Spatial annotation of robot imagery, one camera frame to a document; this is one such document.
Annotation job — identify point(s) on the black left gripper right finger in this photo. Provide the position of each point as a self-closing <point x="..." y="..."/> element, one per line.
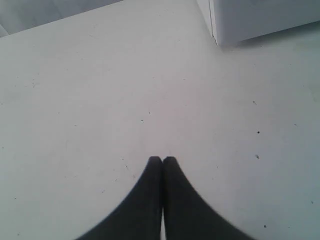
<point x="186" y="215"/>

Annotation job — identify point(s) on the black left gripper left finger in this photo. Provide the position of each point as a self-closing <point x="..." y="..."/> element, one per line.
<point x="139" y="215"/>

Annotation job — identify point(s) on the white microwave oven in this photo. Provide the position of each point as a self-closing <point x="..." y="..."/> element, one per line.
<point x="232" y="21"/>

